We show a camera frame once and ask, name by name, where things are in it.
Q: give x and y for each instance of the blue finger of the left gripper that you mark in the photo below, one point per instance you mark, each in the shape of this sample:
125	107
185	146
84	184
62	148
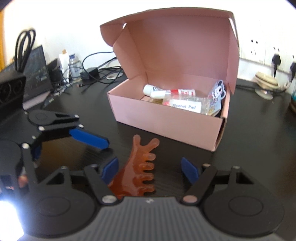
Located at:
89	138

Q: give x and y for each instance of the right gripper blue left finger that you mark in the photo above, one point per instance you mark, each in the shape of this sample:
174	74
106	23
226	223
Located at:
99	179

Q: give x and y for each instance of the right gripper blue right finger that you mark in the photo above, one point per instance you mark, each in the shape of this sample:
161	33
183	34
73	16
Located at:
201	180

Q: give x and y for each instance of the red translucent hand-shaped comb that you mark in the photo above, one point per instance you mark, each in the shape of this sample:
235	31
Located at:
130	180

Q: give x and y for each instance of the grey clear sachet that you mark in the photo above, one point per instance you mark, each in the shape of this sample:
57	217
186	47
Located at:
195	105

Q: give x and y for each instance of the cartoon sticker packet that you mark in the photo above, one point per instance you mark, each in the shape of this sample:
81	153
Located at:
216	95

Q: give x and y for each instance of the red white tube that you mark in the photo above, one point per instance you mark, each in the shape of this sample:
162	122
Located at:
159	94

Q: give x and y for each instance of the pink cardboard box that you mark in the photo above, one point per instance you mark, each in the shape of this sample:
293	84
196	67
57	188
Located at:
176	48

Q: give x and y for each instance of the white cream tube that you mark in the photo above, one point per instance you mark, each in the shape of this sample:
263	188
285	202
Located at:
149	89

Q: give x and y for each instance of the person left hand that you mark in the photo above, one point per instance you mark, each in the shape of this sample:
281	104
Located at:
22	181

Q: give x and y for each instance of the black laptop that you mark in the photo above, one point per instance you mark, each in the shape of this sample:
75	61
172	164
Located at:
37	86

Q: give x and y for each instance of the black power adapter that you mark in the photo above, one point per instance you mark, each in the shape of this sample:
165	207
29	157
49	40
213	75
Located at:
89	73

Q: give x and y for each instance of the small clear bottle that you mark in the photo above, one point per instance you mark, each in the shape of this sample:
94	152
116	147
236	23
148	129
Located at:
75	66

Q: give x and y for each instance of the silver desk grommet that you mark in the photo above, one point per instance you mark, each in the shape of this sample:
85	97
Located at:
114	76

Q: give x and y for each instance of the white tube wooden cap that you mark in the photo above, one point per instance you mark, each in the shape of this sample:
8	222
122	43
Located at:
64	60

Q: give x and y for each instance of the gold foil packet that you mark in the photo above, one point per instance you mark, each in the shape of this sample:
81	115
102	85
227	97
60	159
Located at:
151	100

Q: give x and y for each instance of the brown fish oil bottle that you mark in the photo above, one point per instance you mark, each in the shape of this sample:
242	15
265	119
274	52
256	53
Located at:
293	98

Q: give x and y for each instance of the black wall plug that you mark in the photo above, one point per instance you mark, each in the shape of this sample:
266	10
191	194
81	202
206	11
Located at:
276	60
293	71

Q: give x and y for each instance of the white wall socket strip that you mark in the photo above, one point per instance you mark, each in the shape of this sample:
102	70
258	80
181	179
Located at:
256	53

